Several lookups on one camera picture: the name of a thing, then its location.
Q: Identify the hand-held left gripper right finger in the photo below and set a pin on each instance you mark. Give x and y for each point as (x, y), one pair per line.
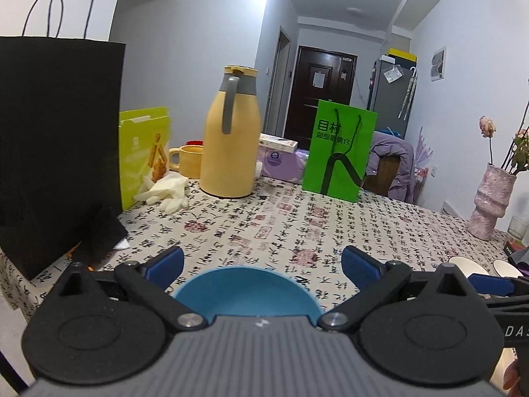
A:
(359, 264)

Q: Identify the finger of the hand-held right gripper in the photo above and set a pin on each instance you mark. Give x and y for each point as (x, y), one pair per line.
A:
(492, 284)

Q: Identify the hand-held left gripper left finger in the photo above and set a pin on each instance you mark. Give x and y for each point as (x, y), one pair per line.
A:
(165, 261)

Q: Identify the white bowl with black rim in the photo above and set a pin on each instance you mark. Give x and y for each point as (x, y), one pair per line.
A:
(506, 268)
(463, 264)

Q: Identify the blue bowl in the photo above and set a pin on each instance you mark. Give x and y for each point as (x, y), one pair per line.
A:
(248, 293)

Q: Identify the person's right hand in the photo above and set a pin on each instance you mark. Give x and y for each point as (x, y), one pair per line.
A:
(514, 374)

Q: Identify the grey and purple towel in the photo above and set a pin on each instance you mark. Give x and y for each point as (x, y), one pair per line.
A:
(521, 262)

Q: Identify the red box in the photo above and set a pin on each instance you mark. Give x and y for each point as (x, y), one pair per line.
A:
(510, 250)

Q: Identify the glass cup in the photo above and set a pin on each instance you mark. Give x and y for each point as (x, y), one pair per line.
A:
(518, 231)

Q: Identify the white rubber gloves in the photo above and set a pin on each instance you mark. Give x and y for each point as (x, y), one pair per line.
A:
(169, 190)

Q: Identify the pink ceramic vase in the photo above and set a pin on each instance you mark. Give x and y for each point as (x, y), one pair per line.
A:
(489, 198)

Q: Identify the wooden chair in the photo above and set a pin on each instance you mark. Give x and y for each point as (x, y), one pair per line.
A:
(378, 175)

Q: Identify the orange plastic piece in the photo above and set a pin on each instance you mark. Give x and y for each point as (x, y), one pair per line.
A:
(72, 251)

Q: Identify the calligraphy printed tablecloth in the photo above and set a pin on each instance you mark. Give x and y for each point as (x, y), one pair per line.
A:
(268, 231)

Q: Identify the purple padded jacket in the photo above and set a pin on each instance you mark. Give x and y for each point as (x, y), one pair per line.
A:
(403, 173)

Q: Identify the yellow mug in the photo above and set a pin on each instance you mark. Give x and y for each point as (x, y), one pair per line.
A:
(190, 161)

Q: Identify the green paper bag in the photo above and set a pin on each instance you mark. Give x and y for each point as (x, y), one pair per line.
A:
(330, 161)

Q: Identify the yellow-green gift bag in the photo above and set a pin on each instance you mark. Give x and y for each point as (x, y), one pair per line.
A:
(136, 153)

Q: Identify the red cup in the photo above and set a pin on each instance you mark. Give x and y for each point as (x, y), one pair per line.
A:
(194, 142)

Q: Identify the yellow thermos jug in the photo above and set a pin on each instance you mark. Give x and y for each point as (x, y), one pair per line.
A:
(231, 153)

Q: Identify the purple tissue pack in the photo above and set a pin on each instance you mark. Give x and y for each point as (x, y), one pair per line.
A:
(281, 163)

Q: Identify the blue plastic bag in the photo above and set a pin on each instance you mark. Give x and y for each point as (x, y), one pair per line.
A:
(394, 132)

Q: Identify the white flat box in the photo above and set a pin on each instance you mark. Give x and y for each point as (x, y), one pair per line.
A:
(279, 141)

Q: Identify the dark entrance door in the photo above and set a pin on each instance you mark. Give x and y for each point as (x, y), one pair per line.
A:
(306, 111)

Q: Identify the grey refrigerator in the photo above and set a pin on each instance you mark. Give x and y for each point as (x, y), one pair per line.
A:
(388, 103)

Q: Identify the black paper bag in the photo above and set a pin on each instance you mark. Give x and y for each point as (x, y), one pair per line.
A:
(53, 132)

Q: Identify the folded umbrella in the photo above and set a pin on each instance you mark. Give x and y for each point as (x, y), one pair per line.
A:
(408, 91)

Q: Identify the white door notice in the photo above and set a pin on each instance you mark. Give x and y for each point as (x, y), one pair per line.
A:
(319, 80)

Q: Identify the grey interior door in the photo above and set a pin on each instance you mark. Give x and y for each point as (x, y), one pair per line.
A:
(281, 91)

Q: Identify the white paper sheet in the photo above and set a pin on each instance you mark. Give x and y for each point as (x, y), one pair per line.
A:
(392, 74)

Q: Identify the yellow and black box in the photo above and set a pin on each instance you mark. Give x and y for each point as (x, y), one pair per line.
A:
(403, 54)

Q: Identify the round ceiling lamp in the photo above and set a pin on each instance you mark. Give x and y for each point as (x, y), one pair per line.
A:
(354, 11)

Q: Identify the wall picture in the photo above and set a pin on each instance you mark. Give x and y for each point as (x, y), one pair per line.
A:
(438, 63)

